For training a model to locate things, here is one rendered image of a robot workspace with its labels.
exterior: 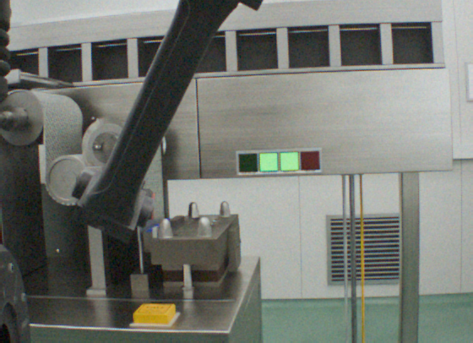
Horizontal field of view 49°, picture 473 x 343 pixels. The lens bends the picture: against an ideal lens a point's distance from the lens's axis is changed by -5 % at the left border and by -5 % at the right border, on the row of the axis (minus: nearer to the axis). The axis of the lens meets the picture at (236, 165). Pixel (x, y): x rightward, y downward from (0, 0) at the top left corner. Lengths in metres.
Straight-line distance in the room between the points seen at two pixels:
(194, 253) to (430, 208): 2.94
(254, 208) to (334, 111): 2.45
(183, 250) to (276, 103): 0.55
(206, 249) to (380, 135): 0.63
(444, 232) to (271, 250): 1.27
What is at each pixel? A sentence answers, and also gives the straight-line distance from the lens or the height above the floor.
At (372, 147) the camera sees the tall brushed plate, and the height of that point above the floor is 1.22.
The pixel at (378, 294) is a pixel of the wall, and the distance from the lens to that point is 4.13.
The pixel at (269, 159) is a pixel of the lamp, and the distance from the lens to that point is 1.59.
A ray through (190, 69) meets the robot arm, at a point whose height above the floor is 1.34.
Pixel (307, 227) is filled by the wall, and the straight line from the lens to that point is 3.98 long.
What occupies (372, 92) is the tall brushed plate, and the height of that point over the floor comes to 1.37.
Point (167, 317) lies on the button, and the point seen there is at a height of 0.92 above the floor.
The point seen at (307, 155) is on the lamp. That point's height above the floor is 1.20.
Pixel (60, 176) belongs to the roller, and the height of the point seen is 1.18.
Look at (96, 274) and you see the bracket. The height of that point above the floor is 0.95.
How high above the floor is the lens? 1.26
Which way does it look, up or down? 3 degrees down
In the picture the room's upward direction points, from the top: 2 degrees counter-clockwise
